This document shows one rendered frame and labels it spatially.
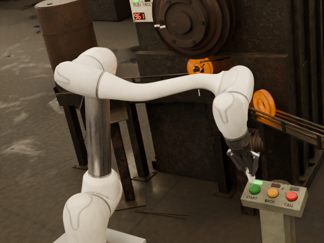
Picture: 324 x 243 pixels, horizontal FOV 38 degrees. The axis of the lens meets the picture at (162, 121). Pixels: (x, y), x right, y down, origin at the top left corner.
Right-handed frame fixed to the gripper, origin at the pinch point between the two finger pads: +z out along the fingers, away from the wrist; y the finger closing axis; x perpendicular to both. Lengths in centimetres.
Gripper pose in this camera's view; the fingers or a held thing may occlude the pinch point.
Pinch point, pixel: (250, 174)
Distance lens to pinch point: 189.1
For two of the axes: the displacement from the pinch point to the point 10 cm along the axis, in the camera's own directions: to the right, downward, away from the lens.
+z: 3.4, 6.8, 6.5
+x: -4.3, 7.2, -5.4
